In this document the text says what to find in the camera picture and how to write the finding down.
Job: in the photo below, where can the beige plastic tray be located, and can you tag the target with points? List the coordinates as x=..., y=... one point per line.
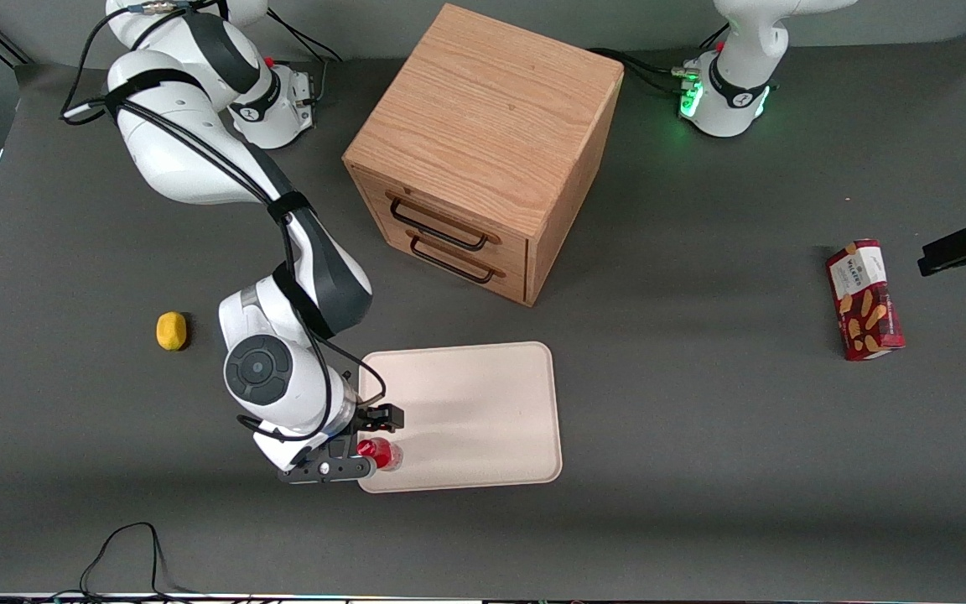
x=466, y=411

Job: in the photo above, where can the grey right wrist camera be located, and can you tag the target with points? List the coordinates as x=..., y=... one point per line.
x=324, y=471

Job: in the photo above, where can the red cookie box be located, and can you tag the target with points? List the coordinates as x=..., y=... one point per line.
x=864, y=298

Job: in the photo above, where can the wooden drawer cabinet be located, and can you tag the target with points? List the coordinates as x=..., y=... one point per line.
x=483, y=117

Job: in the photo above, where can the red coke bottle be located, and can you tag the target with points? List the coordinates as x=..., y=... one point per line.
x=389, y=457

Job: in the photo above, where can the yellow lemon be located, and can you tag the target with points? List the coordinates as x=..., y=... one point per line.
x=171, y=330

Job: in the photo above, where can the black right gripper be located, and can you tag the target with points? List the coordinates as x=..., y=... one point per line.
x=368, y=417

